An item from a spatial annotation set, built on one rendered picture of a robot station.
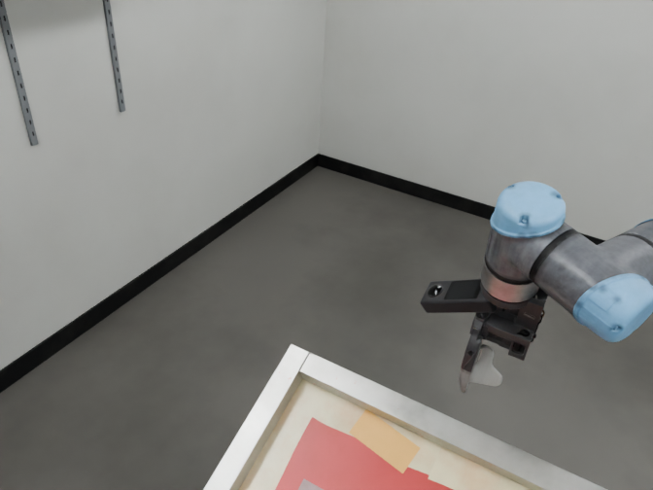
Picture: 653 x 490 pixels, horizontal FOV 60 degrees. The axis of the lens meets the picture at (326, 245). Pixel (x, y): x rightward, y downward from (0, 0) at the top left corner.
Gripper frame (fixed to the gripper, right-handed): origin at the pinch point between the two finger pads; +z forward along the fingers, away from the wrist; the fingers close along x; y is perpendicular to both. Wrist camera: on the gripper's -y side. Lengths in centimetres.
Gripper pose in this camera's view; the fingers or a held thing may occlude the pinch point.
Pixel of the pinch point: (475, 352)
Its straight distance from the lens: 94.6
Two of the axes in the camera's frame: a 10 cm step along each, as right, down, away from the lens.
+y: 8.7, 3.3, -3.8
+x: 4.9, -6.9, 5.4
